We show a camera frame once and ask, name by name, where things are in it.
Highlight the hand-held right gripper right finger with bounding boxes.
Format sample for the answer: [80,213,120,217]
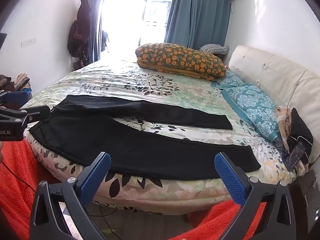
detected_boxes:
[214,151,304,240]

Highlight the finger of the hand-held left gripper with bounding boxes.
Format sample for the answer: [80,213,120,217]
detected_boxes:
[0,90,31,107]
[15,105,52,128]

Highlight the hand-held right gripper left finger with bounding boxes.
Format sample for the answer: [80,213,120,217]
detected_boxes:
[29,151,112,240]

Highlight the black pants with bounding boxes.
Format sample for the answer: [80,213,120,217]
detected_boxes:
[29,94,262,174]

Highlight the pile of clothes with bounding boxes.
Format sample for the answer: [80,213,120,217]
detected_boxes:
[0,73,32,93]

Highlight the dark blue patterned packet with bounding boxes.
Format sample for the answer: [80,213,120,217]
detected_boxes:
[284,141,307,169]

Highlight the teal damask pillow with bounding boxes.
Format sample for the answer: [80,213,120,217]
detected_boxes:
[221,82,284,143]
[211,70,244,90]

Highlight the peach patterned cloth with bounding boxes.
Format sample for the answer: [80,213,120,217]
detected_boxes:
[275,106,293,143]

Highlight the dark nightstand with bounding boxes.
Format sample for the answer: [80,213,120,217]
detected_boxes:
[291,170,320,240]

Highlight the brown hanging bag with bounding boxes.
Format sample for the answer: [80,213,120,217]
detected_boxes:
[67,20,87,58]

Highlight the black garment with white piping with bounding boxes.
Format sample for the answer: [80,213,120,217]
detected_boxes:
[286,107,314,165]

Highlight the bed with floral sheet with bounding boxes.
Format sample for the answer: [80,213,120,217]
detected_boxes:
[19,55,300,215]

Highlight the dark hanging coat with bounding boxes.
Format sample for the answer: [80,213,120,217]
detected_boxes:
[75,0,92,64]

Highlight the blue curtain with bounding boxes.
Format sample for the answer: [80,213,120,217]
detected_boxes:
[86,0,105,63]
[164,0,232,52]

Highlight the cream padded headboard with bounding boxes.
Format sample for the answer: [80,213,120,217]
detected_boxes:
[229,45,320,165]

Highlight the orange floral folded quilt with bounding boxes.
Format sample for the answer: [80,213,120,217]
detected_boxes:
[135,43,227,81]

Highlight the grey knitted item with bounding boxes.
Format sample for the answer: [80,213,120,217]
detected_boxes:
[199,44,230,55]

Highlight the glass sliding door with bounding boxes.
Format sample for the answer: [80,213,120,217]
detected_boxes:
[96,0,177,60]

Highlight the white wall switch plate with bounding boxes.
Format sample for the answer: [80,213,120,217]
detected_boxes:
[21,37,37,47]

